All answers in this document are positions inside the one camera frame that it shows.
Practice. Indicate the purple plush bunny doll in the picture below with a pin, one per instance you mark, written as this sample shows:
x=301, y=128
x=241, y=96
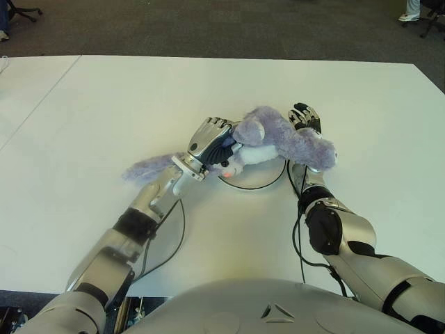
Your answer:
x=295, y=142

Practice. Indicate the white sneaker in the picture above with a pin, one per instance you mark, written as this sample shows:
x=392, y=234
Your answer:
x=3, y=35
x=408, y=16

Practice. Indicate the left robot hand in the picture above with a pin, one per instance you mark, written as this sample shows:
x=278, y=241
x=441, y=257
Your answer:
x=206, y=141

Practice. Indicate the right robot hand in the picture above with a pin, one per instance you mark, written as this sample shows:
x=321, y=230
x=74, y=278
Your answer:
x=304, y=116

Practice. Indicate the black office chair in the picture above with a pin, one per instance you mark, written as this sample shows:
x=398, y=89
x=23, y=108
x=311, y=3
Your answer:
x=432, y=21
x=24, y=10

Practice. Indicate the silver robot torso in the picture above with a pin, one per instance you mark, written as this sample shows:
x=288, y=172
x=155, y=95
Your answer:
x=243, y=306

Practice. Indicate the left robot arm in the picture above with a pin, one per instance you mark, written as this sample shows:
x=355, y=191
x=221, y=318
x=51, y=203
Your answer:
x=114, y=250

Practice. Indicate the white plate black rim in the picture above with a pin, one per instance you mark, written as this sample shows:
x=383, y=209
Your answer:
x=253, y=177

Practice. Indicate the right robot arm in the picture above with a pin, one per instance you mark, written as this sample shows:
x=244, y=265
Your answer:
x=351, y=236

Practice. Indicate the blue jeans leg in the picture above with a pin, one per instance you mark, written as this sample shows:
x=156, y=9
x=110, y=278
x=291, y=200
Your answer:
x=2, y=15

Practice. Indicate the light trouser leg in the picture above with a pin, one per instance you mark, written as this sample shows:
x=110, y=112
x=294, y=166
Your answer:
x=413, y=6

